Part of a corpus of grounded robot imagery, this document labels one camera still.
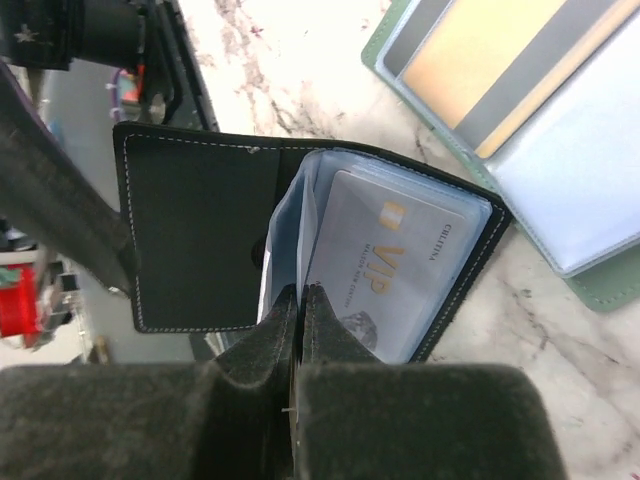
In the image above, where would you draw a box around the black metal base rail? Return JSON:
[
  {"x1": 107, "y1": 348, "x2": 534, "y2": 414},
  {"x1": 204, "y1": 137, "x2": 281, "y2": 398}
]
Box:
[{"x1": 134, "y1": 1, "x2": 219, "y2": 131}]

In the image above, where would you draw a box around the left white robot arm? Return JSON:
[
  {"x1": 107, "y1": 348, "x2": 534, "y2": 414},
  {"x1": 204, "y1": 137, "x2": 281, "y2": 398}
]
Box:
[{"x1": 1, "y1": 1, "x2": 150, "y2": 294}]

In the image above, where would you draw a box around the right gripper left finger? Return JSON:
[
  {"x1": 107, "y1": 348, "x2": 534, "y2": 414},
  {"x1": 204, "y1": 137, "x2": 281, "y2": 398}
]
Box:
[{"x1": 1, "y1": 286, "x2": 298, "y2": 479}]

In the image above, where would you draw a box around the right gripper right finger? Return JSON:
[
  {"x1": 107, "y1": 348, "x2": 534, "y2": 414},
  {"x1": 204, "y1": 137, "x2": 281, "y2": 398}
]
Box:
[{"x1": 294, "y1": 285, "x2": 565, "y2": 479}]

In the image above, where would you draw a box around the black leather card holder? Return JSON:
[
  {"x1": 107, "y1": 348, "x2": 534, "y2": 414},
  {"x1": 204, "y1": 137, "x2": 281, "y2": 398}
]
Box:
[{"x1": 113, "y1": 122, "x2": 512, "y2": 363}]

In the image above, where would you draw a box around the white VIP card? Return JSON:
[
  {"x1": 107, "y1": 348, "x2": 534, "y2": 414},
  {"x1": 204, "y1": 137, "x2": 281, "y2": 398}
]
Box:
[{"x1": 308, "y1": 170, "x2": 491, "y2": 363}]

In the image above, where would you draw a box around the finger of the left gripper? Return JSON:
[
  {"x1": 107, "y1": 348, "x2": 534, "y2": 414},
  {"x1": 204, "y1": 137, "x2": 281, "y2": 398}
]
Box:
[{"x1": 1, "y1": 64, "x2": 138, "y2": 295}]

